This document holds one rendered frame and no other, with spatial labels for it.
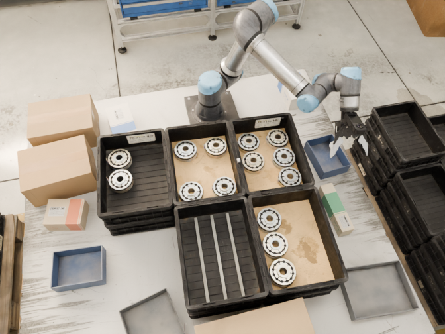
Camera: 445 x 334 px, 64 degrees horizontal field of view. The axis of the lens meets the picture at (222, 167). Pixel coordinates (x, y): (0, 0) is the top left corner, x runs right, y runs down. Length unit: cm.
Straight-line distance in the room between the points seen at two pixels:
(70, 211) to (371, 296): 134
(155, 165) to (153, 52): 190
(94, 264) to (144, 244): 22
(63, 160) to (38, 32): 232
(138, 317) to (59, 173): 70
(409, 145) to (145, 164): 158
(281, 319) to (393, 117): 159
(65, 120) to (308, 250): 127
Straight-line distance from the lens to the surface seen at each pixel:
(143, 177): 165
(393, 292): 175
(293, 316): 139
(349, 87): 148
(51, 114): 195
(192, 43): 351
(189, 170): 165
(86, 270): 168
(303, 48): 357
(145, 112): 204
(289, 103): 203
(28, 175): 178
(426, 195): 245
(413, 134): 252
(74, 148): 178
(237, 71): 183
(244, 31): 148
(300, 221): 158
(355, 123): 145
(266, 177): 165
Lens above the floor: 224
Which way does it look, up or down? 59 degrees down
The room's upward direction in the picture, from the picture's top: 3 degrees clockwise
